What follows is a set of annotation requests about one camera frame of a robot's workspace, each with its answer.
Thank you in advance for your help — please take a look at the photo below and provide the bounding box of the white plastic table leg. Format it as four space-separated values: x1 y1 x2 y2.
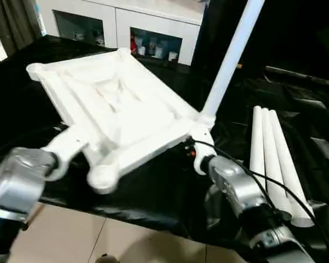
200 0 265 125
249 106 267 180
268 109 316 228
260 108 293 219

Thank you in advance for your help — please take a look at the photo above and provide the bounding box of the grey curtain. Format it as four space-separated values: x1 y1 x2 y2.
0 0 42 60

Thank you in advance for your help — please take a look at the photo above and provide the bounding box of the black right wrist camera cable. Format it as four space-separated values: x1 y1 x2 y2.
193 140 329 263

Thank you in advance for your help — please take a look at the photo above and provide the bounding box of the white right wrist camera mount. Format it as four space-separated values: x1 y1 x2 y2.
190 126 217 176

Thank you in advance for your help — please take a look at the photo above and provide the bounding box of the white cabinet with glass doors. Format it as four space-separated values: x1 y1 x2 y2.
35 0 207 66

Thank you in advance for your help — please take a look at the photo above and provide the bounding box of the white plastic table top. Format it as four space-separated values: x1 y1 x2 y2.
26 48 218 195

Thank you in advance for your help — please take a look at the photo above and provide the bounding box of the long dark metal rod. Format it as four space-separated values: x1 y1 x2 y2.
265 65 329 85

